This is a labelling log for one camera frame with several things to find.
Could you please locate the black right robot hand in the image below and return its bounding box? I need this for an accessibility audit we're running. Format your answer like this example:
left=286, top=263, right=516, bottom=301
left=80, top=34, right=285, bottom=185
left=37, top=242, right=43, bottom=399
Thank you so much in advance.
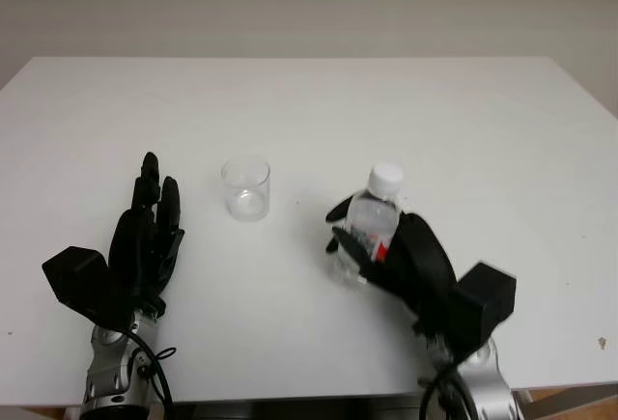
left=324, top=196, right=460, bottom=345

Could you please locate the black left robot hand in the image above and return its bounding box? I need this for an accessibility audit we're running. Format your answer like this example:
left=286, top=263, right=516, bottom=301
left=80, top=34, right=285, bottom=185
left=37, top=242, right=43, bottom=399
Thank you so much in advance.
left=108, top=151, right=186, bottom=318

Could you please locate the clear plastic water bottle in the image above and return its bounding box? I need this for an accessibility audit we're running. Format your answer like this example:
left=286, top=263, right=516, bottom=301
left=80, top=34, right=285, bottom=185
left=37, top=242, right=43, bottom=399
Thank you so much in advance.
left=329, top=163, right=405, bottom=292

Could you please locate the clear glass cup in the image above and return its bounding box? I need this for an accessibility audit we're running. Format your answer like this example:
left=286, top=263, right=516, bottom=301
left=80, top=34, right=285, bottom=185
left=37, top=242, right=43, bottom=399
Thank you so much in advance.
left=220, top=155, right=270, bottom=222

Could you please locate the dark robot torso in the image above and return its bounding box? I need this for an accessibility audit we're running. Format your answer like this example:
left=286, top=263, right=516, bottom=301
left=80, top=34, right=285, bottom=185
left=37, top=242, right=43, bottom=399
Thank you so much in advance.
left=158, top=396, right=426, bottom=420

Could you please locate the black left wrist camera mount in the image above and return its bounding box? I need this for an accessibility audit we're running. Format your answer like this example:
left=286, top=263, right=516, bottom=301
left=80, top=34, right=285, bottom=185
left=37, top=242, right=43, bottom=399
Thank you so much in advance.
left=42, top=245, right=127, bottom=333

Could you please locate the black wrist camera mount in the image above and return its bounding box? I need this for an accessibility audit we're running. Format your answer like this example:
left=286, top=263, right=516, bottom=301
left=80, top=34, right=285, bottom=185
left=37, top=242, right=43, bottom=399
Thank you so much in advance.
left=446, top=261, right=518, bottom=359
left=42, top=245, right=127, bottom=333

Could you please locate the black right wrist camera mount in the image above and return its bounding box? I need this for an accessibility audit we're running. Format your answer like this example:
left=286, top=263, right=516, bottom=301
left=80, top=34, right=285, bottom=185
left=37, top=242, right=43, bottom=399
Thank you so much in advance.
left=446, top=261, right=518, bottom=359

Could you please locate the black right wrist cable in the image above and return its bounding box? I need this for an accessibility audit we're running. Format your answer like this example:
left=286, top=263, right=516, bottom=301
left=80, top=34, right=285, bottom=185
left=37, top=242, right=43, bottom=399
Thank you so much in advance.
left=417, top=364, right=478, bottom=420

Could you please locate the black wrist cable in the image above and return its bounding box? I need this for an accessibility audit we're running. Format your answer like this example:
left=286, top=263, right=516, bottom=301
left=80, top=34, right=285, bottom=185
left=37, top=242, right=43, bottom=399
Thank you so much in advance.
left=417, top=364, right=478, bottom=420
left=120, top=327, right=178, bottom=420

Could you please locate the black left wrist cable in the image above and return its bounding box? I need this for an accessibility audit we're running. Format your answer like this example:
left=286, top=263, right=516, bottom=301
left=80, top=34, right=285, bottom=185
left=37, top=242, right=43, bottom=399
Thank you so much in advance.
left=120, top=327, right=178, bottom=420

